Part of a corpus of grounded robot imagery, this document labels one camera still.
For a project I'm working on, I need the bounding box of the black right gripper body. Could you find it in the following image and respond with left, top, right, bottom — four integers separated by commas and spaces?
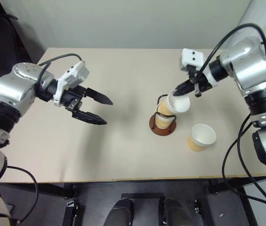
186, 65, 212, 98

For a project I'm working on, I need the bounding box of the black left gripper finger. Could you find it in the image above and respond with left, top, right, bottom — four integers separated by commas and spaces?
86, 88, 113, 105
71, 110, 107, 125

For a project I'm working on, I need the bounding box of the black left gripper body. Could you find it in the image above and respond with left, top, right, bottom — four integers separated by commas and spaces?
62, 84, 89, 118

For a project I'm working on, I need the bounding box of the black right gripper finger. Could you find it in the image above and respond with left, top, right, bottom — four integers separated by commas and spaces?
177, 80, 195, 91
172, 87, 196, 97

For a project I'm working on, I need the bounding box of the yellow paper cup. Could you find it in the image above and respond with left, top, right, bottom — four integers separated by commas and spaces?
154, 103, 177, 129
187, 123, 217, 153
157, 90, 191, 116

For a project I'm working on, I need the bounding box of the dark grey rounded shape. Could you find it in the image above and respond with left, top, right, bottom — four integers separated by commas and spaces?
104, 198, 133, 226
161, 198, 191, 226

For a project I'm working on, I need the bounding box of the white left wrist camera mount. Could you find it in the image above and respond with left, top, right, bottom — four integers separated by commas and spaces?
52, 60, 90, 108

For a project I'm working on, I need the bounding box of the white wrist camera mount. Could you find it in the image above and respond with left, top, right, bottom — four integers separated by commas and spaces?
178, 48, 218, 89
52, 60, 90, 108

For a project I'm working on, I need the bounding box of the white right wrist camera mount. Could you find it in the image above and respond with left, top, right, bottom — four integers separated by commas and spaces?
178, 48, 218, 89

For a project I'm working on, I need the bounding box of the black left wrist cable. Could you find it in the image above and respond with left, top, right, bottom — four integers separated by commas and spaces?
35, 53, 83, 95

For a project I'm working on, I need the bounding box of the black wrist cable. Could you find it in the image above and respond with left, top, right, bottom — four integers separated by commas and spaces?
35, 53, 83, 95
195, 23, 266, 82

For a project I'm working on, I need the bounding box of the wire cup holder brown base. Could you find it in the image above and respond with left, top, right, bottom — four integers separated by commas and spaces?
149, 93, 177, 137

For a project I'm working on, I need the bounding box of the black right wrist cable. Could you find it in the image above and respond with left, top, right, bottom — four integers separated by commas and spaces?
195, 23, 266, 82

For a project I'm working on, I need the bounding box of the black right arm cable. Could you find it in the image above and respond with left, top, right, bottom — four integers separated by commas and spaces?
221, 136, 266, 218
238, 113, 266, 212

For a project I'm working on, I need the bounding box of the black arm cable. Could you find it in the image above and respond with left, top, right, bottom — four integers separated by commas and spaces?
238, 113, 266, 212
221, 136, 266, 218
0, 165, 40, 226

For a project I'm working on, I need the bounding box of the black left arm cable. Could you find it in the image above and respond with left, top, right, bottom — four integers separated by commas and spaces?
0, 165, 40, 226

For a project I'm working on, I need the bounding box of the black metal table frame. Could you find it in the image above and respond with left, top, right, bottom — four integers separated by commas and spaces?
36, 175, 266, 226

